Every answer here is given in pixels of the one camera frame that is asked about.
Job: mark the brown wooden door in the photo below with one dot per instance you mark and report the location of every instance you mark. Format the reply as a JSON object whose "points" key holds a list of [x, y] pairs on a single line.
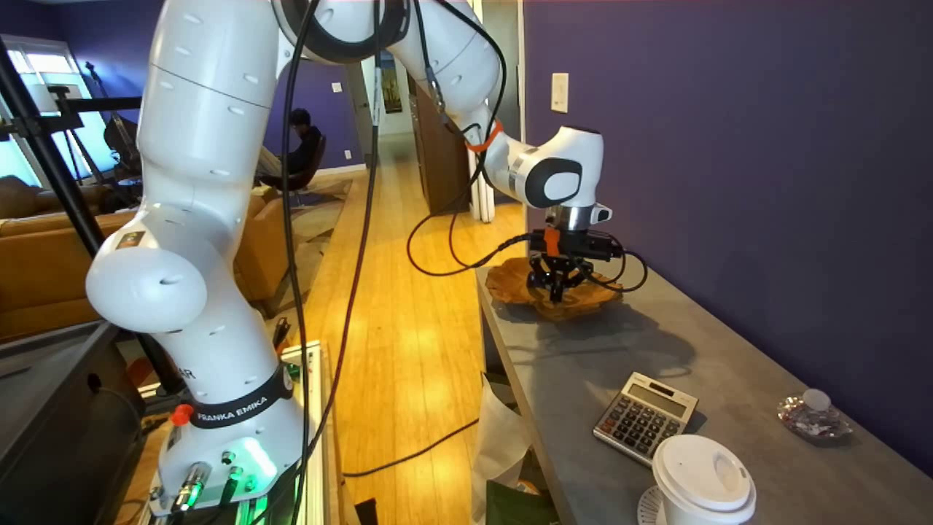
{"points": [[441, 164]]}

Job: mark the framed wall picture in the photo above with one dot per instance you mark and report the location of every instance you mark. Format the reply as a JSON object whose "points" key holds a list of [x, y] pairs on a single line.
{"points": [[389, 83]]}

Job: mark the black tripod stand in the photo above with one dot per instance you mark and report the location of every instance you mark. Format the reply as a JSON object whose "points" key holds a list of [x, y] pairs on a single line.
{"points": [[58, 164]]}

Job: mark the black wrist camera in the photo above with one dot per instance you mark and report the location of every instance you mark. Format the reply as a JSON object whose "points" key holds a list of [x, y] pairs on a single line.
{"points": [[592, 242]]}

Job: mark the seated person dark clothes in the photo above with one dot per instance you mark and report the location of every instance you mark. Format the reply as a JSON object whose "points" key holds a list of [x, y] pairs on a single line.
{"points": [[304, 148]]}

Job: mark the tan leather sofa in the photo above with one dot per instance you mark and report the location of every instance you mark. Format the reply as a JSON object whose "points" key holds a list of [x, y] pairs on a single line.
{"points": [[38, 273]]}

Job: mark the dark low cabinet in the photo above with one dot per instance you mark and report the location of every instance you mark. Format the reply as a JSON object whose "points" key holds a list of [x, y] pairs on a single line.
{"points": [[58, 428]]}

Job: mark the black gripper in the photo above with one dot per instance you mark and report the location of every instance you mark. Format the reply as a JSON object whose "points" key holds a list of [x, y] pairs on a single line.
{"points": [[562, 266]]}

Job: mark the white plastic bag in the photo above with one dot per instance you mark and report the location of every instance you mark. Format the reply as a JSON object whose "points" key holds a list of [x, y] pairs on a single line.
{"points": [[500, 439]]}

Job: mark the white wall light switch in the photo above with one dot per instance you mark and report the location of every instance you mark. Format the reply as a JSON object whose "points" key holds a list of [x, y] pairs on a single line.
{"points": [[561, 91]]}

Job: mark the grey desktop calculator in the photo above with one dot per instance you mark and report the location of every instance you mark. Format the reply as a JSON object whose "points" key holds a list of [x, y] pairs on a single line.
{"points": [[643, 416]]}

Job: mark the white lidded paper cup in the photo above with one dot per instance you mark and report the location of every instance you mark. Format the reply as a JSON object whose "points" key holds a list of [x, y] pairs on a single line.
{"points": [[704, 481]]}

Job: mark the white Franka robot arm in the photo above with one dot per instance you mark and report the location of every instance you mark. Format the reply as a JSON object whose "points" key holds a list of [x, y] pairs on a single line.
{"points": [[205, 148]]}

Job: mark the dark green bin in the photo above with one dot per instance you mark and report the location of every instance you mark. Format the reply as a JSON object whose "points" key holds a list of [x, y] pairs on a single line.
{"points": [[514, 506]]}

